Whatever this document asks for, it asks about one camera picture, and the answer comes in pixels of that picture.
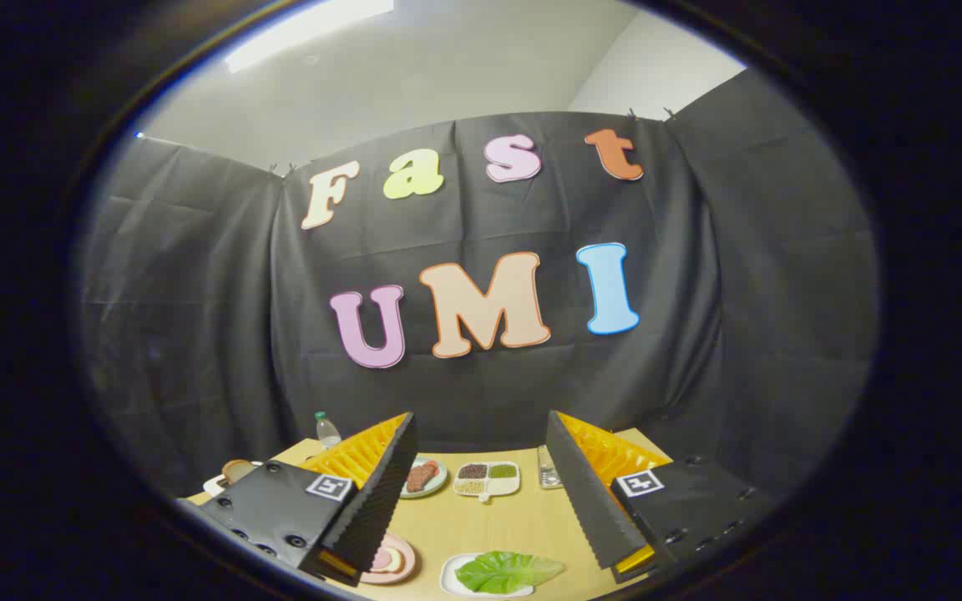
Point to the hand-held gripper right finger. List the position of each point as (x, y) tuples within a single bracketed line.
[(583, 492)]

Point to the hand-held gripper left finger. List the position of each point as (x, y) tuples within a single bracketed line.
[(381, 492)]

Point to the green lettuce leaf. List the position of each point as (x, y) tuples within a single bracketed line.
[(506, 572)]

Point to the brown crust toast slice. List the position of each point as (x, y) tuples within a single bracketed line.
[(239, 470)]

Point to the brown meat piece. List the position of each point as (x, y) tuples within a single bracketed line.
[(415, 480), (430, 470)]

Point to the pale green plate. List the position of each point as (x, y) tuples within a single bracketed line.
[(439, 488)]

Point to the pink ham slice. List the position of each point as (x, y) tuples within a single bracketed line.
[(384, 559)]

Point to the pink plate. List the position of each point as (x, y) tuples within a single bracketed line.
[(407, 558)]

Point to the white bread slice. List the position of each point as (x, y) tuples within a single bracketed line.
[(397, 566)]

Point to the clear water bottle green cap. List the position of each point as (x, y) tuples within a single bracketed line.
[(328, 431)]

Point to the white divided grain tray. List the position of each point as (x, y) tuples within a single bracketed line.
[(486, 480)]

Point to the white oval plate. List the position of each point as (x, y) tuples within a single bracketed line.
[(448, 576)]

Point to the white toaster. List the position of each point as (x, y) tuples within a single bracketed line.
[(214, 485)]

